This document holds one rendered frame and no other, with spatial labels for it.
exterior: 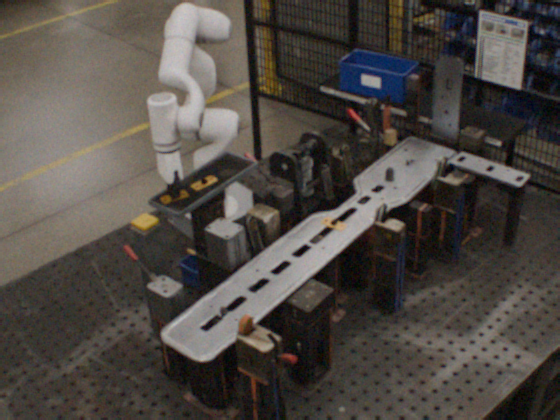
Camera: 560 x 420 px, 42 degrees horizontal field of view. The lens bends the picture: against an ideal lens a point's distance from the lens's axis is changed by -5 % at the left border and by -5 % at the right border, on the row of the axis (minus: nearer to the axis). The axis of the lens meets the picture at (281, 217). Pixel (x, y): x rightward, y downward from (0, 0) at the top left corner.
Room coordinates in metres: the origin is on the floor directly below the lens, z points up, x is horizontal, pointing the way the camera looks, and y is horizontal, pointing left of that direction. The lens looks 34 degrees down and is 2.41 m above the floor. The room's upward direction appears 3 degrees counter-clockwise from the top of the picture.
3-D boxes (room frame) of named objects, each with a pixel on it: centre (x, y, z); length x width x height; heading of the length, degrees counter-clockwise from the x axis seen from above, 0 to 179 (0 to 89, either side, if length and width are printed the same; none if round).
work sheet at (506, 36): (2.72, -0.90, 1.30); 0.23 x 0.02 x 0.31; 50
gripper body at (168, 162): (1.97, 0.33, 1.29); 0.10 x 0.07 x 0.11; 26
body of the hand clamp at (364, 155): (2.47, -0.34, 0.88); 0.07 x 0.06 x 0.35; 50
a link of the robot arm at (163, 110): (1.97, 0.32, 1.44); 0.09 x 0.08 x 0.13; 79
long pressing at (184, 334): (1.99, -0.16, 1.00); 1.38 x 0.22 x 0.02; 140
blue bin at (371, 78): (2.96, -0.44, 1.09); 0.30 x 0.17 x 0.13; 57
